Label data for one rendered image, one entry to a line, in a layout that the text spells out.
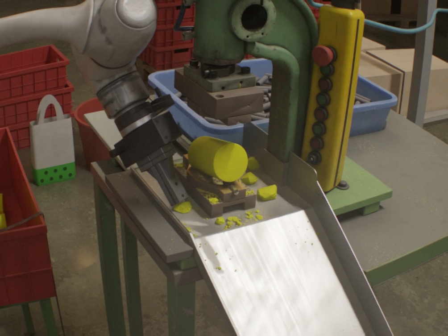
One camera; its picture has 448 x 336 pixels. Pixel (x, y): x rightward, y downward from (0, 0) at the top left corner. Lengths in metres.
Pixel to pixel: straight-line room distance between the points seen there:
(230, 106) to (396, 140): 0.70
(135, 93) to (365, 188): 0.50
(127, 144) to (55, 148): 2.10
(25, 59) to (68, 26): 2.94
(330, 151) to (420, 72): 1.46
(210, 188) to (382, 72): 1.69
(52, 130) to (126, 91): 2.11
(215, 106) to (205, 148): 0.13
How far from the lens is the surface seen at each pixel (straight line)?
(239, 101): 1.09
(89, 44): 1.03
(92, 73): 1.16
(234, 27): 1.07
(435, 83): 3.04
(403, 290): 2.72
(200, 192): 1.19
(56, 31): 1.04
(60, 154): 3.30
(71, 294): 2.57
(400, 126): 1.78
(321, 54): 1.16
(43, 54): 4.00
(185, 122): 1.54
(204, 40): 1.09
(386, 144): 1.65
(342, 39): 1.18
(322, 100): 1.21
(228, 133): 1.40
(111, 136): 1.47
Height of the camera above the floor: 1.62
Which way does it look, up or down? 27 degrees down
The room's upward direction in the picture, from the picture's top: 3 degrees clockwise
